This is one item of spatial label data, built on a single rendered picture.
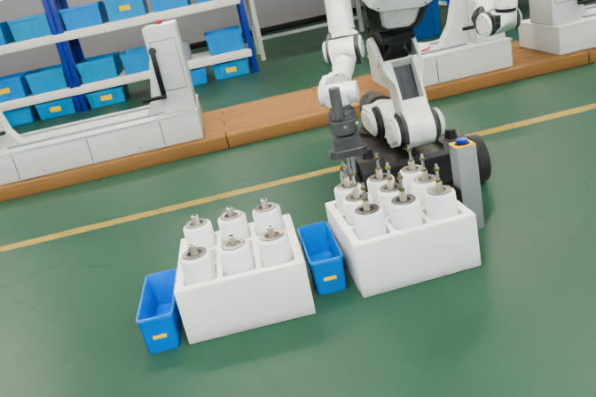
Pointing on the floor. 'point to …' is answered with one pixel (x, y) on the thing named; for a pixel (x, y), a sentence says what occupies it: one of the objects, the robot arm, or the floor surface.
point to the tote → (427, 28)
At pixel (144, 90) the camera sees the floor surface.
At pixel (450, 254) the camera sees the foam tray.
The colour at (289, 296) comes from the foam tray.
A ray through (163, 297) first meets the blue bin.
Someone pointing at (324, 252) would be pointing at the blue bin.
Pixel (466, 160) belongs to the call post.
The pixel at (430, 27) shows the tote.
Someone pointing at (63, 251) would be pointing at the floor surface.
